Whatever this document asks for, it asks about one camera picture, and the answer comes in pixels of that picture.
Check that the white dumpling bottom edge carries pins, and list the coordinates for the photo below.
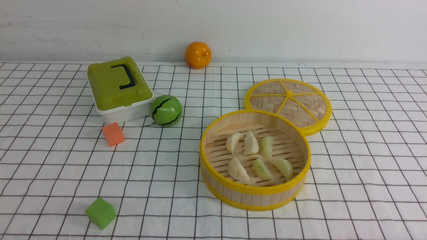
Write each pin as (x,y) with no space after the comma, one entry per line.
(237,171)

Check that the greenish dumpling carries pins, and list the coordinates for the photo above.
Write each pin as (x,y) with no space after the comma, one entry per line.
(266,147)
(260,169)

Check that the pale dumpling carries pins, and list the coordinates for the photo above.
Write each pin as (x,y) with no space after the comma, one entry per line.
(284,166)

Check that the bamboo steamer tray yellow rim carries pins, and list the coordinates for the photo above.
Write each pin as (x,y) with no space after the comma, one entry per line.
(258,195)

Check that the bamboo steamer lid yellow rim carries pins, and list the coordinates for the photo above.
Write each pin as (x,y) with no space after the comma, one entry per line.
(302,104)

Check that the green toy watermelon ball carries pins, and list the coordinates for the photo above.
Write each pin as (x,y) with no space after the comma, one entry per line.
(166,110)

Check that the orange toy fruit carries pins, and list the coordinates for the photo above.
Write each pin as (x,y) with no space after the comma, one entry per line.
(198,55)

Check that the green lidded white box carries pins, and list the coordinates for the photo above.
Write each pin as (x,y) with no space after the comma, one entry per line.
(119,90)

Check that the orange foam cube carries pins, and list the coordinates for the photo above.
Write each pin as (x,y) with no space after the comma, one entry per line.
(113,134)

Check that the green foam cube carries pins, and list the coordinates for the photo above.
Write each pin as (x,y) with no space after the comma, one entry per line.
(101,213)

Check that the white black-grid tablecloth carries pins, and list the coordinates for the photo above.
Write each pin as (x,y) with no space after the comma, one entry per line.
(367,179)

